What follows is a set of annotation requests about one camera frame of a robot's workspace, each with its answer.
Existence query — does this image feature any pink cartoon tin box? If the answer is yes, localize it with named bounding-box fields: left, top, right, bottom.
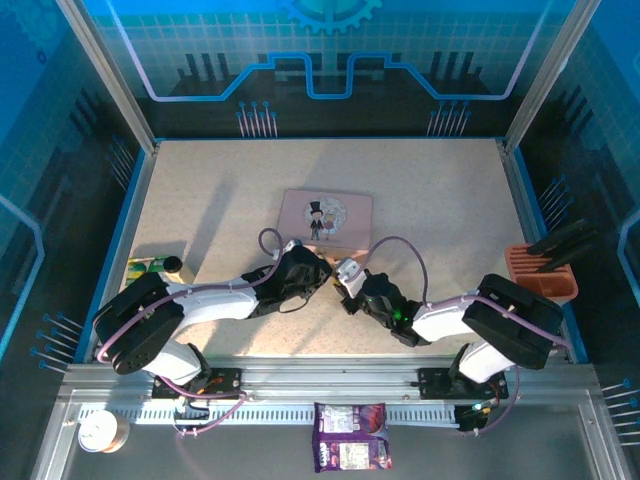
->
left=276, top=188, right=376, bottom=257

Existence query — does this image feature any small beige bottle black cap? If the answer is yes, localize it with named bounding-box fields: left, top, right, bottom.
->
left=159, top=254, right=197, bottom=284

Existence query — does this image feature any purple snack packet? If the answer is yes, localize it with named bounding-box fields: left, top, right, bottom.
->
left=311, top=401, right=395, bottom=475

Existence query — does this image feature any green snack packet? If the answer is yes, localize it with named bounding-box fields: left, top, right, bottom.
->
left=123, top=255, right=172, bottom=287

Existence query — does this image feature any terracotta slotted utensil holder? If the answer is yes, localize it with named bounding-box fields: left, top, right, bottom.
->
left=503, top=243, right=580, bottom=308

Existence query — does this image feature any tape roll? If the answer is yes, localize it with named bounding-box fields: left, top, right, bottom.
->
left=76, top=408, right=132, bottom=455

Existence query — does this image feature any aluminium front rail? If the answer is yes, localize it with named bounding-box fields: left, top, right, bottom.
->
left=58, top=356, right=599, bottom=402

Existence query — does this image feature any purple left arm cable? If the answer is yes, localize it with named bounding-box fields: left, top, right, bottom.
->
left=95, top=227, right=302, bottom=365

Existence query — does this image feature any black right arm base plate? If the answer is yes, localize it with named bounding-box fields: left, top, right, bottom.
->
left=416, top=366, right=510, bottom=402

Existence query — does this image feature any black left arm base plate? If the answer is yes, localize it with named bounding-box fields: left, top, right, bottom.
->
left=150, top=366, right=244, bottom=401

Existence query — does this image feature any white slotted cable duct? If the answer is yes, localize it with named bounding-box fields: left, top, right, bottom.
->
left=78, top=402, right=462, bottom=427

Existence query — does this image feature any black utensil handle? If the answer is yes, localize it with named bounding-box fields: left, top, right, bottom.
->
left=527, top=217, right=592, bottom=255
left=530, top=228, right=600, bottom=264
left=537, top=241, right=595, bottom=275

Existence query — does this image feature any aluminium frame post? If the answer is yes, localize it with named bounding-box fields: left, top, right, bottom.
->
left=55, top=0, right=160, bottom=154
left=501, top=0, right=603, bottom=147

